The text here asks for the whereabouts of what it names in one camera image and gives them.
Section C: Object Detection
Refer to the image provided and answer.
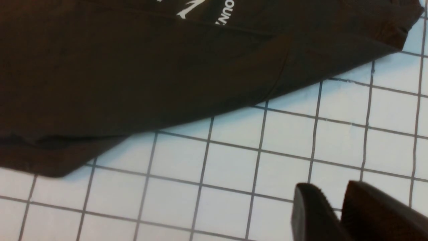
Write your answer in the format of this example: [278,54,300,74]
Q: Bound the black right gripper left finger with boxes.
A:
[291,183,351,241]

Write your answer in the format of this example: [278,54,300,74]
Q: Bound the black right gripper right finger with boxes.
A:
[340,180,428,241]

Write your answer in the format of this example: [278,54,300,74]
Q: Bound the gray long sleeve shirt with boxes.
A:
[0,0,424,177]

